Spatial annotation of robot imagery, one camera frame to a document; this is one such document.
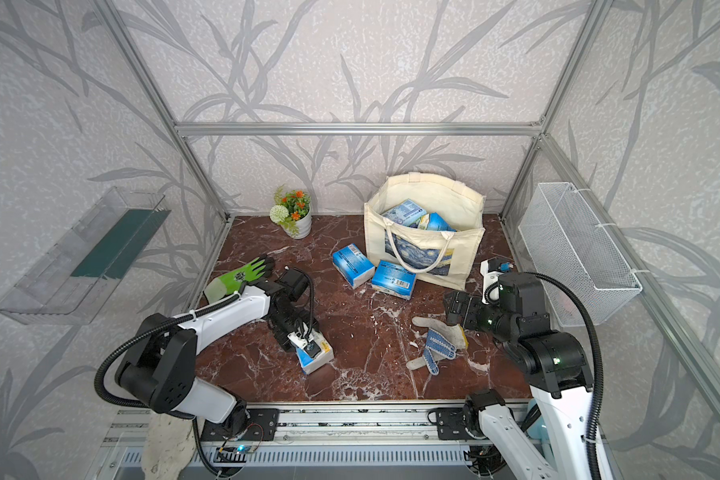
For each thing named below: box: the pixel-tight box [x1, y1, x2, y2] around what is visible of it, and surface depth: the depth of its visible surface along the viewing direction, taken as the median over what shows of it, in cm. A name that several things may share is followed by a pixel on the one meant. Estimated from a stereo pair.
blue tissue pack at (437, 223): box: [427, 212, 457, 232], surface depth 93 cm
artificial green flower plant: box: [270, 184, 312, 239], surface depth 106 cm
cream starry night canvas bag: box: [364, 172, 486, 291], surface depth 95 cm
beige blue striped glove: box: [406, 316, 468, 376], surface depth 88 cm
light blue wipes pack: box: [381, 199, 427, 227], surface depth 97 cm
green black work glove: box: [203, 253, 274, 304], surface depth 102 cm
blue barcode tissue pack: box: [332, 243, 375, 289], surface depth 100 cm
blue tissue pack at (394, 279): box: [371, 260, 417, 300], surface depth 96 cm
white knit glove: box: [141, 412, 196, 480], surface depth 71 cm
